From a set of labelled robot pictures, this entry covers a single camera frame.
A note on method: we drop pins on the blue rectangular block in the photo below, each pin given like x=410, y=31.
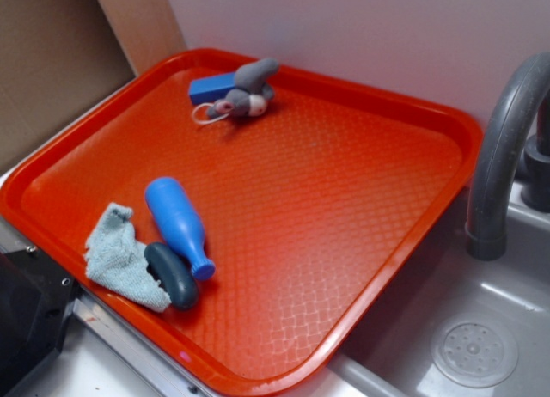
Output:
x=211, y=88

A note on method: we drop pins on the grey toy sink basin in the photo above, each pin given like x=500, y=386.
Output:
x=451, y=325

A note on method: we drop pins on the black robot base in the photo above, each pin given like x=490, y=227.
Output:
x=37, y=300

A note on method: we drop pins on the light blue cloth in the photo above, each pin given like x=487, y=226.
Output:
x=115, y=260

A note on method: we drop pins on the grey plush mouse toy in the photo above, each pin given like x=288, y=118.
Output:
x=249, y=98

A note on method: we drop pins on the red plastic tray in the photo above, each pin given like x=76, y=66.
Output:
x=309, y=210

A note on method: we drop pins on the brown cardboard panel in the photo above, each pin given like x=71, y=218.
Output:
x=61, y=57

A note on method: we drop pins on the blue plastic bottle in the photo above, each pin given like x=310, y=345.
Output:
x=179, y=224

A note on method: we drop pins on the grey toy faucet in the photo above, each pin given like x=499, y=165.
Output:
x=517, y=137

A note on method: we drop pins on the dark grey oval soap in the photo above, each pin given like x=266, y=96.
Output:
x=175, y=277

